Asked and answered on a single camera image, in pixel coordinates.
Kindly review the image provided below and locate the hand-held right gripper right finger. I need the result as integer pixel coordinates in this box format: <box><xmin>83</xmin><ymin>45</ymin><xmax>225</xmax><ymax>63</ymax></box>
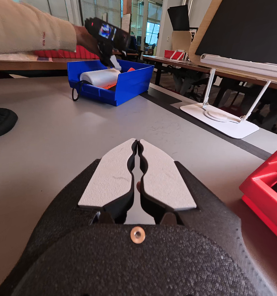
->
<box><xmin>138</xmin><ymin>139</ymin><xmax>197</xmax><ymax>211</ymax></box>

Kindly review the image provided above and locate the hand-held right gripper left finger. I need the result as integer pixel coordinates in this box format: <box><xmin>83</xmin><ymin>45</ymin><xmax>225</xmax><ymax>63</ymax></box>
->
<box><xmin>78</xmin><ymin>138</ymin><xmax>138</xmax><ymax>208</ymax></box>

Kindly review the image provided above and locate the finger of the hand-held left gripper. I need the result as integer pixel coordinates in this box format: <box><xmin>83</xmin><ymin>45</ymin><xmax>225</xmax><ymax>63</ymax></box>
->
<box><xmin>109</xmin><ymin>57</ymin><xmax>122</xmax><ymax>70</ymax></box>

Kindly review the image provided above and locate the blue plastic bin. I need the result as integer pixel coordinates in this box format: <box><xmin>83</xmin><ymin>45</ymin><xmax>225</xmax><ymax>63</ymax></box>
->
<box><xmin>67</xmin><ymin>59</ymin><xmax>155</xmax><ymax>107</ymax></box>

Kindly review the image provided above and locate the red plastic bin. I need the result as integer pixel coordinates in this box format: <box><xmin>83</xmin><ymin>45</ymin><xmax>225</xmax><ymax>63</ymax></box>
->
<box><xmin>164</xmin><ymin>50</ymin><xmax>185</xmax><ymax>60</ymax></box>
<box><xmin>239</xmin><ymin>144</ymin><xmax>277</xmax><ymax>246</ymax></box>
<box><xmin>34</xmin><ymin>45</ymin><xmax>100</xmax><ymax>60</ymax></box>

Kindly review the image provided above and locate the person's left forearm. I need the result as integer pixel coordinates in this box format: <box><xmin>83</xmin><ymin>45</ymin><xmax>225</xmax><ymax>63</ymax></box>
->
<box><xmin>0</xmin><ymin>0</ymin><xmax>78</xmax><ymax>56</ymax></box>

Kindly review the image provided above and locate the person's left hand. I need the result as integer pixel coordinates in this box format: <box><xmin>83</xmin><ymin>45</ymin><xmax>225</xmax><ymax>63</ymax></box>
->
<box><xmin>74</xmin><ymin>25</ymin><xmax>102</xmax><ymax>58</ymax></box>

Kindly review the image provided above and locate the white cylindrical roll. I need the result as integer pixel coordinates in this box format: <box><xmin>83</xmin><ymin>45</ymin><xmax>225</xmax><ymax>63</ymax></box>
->
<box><xmin>80</xmin><ymin>69</ymin><xmax>121</xmax><ymax>88</ymax></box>

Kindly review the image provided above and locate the long wooden desk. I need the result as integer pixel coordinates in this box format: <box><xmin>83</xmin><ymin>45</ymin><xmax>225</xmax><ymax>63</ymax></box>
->
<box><xmin>142</xmin><ymin>55</ymin><xmax>277</xmax><ymax>93</ymax></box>

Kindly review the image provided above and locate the tilted board on stand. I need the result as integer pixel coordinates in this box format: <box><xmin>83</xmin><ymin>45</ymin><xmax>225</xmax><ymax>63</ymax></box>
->
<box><xmin>167</xmin><ymin>5</ymin><xmax>192</xmax><ymax>55</ymax></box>

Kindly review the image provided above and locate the black cord loop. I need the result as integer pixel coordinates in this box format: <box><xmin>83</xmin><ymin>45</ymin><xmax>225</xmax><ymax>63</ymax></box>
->
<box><xmin>71</xmin><ymin>80</ymin><xmax>88</xmax><ymax>102</ymax></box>

